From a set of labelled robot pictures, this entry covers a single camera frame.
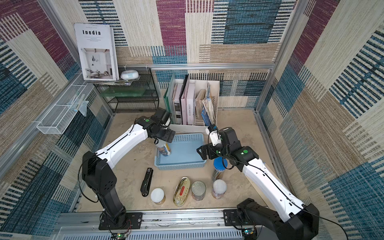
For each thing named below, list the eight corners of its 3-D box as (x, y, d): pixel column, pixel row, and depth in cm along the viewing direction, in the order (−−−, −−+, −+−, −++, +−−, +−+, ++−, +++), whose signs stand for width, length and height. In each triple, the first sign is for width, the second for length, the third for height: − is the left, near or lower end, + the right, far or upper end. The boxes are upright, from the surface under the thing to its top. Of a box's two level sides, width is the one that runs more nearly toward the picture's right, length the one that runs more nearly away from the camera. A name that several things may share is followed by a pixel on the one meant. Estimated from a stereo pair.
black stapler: (142, 196, 83) (139, 194, 79) (147, 171, 92) (145, 167, 88) (148, 196, 83) (146, 194, 79) (153, 171, 92) (151, 167, 88)
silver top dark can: (191, 200, 80) (191, 195, 73) (191, 186, 85) (191, 180, 77) (205, 200, 80) (206, 195, 73) (204, 186, 85) (205, 180, 77)
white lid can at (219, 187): (211, 199, 81) (214, 192, 72) (211, 186, 85) (212, 179, 76) (224, 199, 81) (227, 192, 72) (222, 186, 85) (226, 179, 76)
